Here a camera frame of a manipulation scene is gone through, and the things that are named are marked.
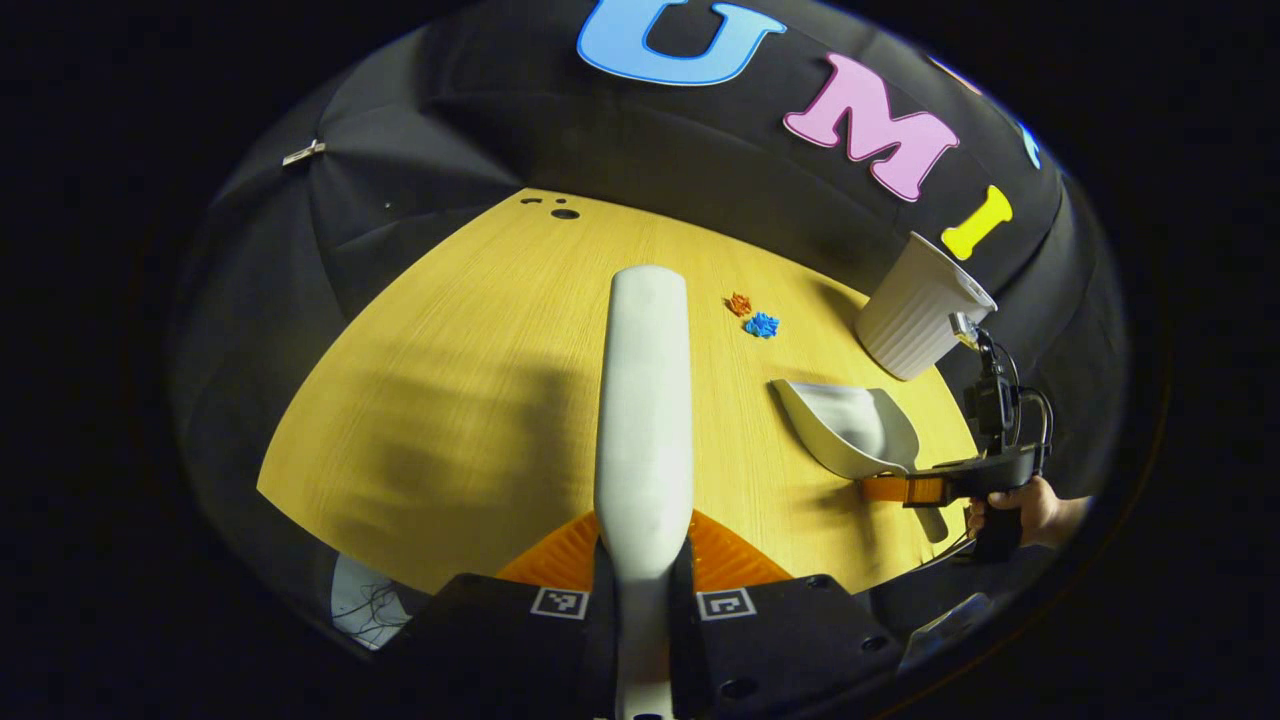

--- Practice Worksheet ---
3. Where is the wooden desktop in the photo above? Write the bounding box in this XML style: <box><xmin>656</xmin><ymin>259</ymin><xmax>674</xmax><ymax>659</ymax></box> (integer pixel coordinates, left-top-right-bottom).
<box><xmin>257</xmin><ymin>188</ymin><xmax>979</xmax><ymax>596</ymax></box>

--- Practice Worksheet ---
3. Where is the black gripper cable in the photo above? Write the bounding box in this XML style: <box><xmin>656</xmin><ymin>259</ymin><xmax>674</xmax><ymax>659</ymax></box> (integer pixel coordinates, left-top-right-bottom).
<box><xmin>985</xmin><ymin>340</ymin><xmax>1057</xmax><ymax>471</ymax></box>

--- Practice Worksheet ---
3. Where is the white plastic dustpan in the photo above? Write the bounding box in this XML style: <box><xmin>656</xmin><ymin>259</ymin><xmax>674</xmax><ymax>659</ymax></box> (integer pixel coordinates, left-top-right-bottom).
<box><xmin>770</xmin><ymin>378</ymin><xmax>951</xmax><ymax>544</ymax></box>

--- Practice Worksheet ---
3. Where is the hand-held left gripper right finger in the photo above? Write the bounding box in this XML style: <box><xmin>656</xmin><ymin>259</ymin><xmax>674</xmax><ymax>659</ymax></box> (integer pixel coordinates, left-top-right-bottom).
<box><xmin>668</xmin><ymin>508</ymin><xmax>906</xmax><ymax>720</ymax></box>

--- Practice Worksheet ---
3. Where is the white ribbed garbage bin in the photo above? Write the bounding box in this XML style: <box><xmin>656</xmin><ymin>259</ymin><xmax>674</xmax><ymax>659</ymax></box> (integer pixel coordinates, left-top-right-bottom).
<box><xmin>855</xmin><ymin>232</ymin><xmax>998</xmax><ymax>382</ymax></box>

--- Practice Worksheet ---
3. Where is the black backdrop cloth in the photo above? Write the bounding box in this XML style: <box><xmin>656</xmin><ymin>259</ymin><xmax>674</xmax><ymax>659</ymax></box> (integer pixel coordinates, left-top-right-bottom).
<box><xmin>170</xmin><ymin>0</ymin><xmax>1131</xmax><ymax>661</ymax></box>

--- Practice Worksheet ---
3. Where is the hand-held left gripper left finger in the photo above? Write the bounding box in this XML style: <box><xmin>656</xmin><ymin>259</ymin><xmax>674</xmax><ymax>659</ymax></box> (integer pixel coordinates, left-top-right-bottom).
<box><xmin>385</xmin><ymin>510</ymin><xmax>618</xmax><ymax>720</ymax></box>

